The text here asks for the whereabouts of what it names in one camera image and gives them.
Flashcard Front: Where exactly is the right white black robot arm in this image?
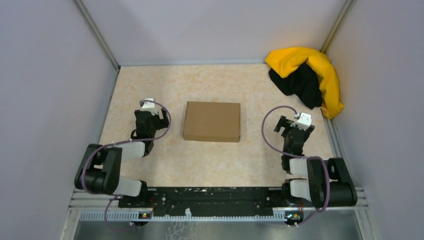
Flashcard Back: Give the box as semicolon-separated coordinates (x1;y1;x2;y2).
274;115;358;209

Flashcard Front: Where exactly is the yellow cloth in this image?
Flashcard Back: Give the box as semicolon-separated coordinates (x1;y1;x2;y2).
265;46;344;119

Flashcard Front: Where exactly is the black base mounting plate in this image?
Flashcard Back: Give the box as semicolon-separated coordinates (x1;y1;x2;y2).
118;187;311;217

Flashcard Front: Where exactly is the brown cardboard box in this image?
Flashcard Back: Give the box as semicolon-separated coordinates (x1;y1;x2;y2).
182;101;241;143

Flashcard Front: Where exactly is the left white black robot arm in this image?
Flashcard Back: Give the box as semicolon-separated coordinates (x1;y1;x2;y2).
74;107;170;207

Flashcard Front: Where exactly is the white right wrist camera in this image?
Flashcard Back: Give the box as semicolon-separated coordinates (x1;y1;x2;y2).
290;112;312;131

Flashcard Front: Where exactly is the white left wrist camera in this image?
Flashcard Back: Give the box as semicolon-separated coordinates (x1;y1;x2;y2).
139;98;159;116

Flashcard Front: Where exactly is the aluminium frame rail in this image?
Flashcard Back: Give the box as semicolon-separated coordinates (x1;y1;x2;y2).
59;187;380;240

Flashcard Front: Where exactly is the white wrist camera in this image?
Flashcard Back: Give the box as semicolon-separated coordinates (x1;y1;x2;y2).
290;112;312;131
139;98;159;116

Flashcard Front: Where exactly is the black cloth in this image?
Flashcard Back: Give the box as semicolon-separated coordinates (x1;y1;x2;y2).
268;62;323;110

